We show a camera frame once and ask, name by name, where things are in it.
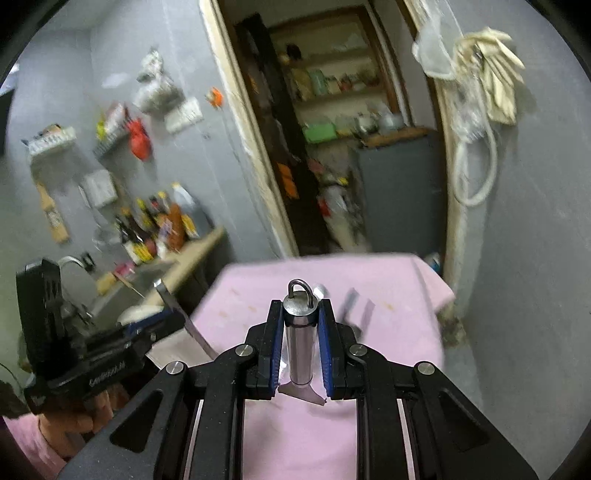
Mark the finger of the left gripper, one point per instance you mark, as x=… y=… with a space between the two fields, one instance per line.
x=160 y=324

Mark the large vinegar jug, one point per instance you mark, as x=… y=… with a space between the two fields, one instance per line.
x=194 y=218

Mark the pink floral table cloth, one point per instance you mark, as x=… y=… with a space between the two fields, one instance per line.
x=394 y=298

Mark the white wall box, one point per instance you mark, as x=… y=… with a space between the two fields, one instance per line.
x=100 y=188

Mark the grey cabinet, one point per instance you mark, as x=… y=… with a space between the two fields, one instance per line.
x=402 y=196

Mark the wooden board on cabinet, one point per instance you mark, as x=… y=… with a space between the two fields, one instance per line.
x=396 y=136

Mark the wooden grater board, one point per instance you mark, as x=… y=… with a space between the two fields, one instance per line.
x=56 y=223

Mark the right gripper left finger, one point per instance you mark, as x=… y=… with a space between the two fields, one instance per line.
x=263 y=376

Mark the grey wall shelf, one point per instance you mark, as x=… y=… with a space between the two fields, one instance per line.
x=110 y=141

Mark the clear plastic bag on door frame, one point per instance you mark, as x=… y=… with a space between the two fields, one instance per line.
x=434 y=45

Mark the brown sauce pouch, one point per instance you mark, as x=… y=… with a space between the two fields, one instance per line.
x=176 y=235

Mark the white wall basket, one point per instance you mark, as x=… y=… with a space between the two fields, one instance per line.
x=50 y=141

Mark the green box on shelf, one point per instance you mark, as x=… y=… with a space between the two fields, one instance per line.
x=317 y=133

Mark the steel sink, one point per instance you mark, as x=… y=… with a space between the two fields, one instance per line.
x=108 y=308

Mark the hanging bag of dried goods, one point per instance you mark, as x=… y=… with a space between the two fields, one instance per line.
x=157 y=92

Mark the cream rubber gloves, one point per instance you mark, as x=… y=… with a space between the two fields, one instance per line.
x=485 y=55

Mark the white wall socket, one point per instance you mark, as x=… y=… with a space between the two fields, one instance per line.
x=183 y=116

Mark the dark soy sauce bottle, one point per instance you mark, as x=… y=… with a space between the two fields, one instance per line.
x=135 y=248

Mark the left hand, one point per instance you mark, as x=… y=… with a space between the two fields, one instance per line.
x=63 y=429

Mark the steel faucet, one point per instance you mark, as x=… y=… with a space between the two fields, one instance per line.
x=84 y=262

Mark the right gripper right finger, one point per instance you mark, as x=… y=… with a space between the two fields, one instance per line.
x=343 y=374

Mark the orange wall hook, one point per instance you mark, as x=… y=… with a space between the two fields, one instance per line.
x=215 y=98

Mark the red plastic bag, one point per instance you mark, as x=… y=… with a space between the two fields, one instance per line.
x=139 y=142

